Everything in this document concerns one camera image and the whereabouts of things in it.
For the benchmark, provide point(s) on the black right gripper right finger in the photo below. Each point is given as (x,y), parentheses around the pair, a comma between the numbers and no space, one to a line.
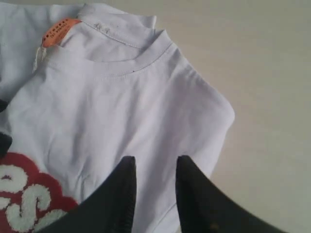
(278,201)

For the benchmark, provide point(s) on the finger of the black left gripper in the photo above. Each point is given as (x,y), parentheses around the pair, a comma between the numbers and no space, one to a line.
(3,105)
(5,143)

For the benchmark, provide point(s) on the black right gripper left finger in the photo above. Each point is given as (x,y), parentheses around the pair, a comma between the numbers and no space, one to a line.
(110,209)

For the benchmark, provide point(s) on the white t-shirt red lettering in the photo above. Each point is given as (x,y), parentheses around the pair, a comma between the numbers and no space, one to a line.
(113,86)

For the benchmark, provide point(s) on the orange neck label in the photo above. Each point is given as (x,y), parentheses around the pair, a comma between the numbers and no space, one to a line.
(58,31)

